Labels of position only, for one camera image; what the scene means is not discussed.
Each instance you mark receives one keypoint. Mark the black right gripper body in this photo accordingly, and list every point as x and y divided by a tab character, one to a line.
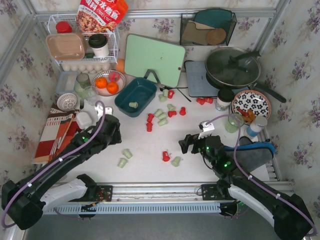
195	145

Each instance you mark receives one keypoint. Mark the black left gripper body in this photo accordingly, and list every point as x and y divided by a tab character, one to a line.
113	128

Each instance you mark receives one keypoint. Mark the white plastic scoop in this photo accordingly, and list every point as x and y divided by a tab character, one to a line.
83	120

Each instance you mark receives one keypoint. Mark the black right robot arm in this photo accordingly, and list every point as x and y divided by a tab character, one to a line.
288	215

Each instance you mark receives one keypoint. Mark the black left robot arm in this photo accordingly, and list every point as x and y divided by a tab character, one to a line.
22	201

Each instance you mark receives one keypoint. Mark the teal storage basket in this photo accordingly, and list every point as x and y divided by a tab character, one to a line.
138	90

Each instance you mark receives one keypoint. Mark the paper coffee cup black lid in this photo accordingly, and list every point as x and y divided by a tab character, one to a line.
224	99

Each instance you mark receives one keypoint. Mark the clear storage box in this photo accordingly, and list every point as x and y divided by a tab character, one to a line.
66	82

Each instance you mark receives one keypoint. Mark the green glass jar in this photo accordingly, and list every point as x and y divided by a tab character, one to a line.
234	122

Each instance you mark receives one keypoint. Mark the metal fork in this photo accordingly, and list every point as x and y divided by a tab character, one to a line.
81	104

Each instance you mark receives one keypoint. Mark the blue grey oven mitt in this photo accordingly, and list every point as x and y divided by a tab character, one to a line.
251	155

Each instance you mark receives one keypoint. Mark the red capsule cluster bottom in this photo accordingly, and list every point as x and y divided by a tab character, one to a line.
149	127

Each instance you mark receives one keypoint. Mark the red capsule cluster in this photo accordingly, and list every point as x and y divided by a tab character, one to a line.
149	127
150	117
182	111
171	113

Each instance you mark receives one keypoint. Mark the clear glass cup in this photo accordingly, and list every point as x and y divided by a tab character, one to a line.
90	94

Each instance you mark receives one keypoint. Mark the red capsule cluster right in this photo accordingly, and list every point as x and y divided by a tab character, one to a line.
182	111

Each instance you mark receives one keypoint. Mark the red capsule cluster left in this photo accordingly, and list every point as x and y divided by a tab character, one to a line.
150	117

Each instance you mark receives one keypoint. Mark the blue white bottle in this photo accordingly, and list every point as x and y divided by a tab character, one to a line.
256	126

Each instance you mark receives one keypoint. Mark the striped orange cloth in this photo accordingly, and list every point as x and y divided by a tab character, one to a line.
59	129

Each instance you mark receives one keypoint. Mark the glass fruit plate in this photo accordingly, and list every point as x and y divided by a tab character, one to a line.
109	83

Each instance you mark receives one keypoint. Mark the red capsule cluster middle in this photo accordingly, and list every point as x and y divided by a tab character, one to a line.
171	113

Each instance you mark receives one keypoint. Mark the white strainer bowl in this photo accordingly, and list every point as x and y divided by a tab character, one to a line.
67	102

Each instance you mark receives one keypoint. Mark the green capsule cluster lower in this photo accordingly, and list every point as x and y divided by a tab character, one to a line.
162	122

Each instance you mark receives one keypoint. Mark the green capsule cluster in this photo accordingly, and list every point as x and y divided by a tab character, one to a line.
162	122
171	107
158	113
162	116

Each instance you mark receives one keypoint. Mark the green capsule cluster top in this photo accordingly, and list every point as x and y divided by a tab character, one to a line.
158	113

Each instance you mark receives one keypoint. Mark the green capsule cluster middle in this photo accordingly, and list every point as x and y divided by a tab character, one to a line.
162	116

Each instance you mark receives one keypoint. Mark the green capsule upper cluster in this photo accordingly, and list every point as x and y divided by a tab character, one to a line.
171	107

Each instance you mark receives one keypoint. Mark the green tinted glass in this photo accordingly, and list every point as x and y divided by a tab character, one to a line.
81	83

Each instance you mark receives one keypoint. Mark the flower pattern plate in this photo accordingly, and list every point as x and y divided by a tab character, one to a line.
251	100

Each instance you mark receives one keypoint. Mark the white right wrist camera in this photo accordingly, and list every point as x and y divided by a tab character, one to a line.
206	129

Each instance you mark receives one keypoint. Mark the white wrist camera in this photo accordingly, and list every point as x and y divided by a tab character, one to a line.
206	129
101	111

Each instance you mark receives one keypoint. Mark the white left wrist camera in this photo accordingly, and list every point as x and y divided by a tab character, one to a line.
101	111

